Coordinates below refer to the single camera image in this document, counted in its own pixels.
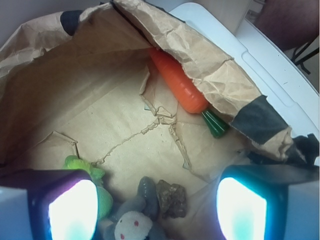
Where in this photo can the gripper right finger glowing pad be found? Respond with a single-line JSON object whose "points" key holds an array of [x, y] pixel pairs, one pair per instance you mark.
{"points": [[269, 202]]}

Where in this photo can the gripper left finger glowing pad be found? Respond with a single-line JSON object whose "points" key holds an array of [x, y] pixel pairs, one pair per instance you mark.
{"points": [[47, 205]]}

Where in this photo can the brown rock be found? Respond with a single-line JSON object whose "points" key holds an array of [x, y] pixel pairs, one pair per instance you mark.
{"points": [[172, 200]]}

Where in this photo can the green plush frog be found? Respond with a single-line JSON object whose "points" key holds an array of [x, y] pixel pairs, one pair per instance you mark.
{"points": [[105, 200]]}

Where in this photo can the brown paper bag bin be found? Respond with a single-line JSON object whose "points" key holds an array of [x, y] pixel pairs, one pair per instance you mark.
{"points": [[96, 94]]}

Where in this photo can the orange toy carrot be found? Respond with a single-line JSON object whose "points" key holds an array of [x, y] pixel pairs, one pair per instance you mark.
{"points": [[183, 89]]}

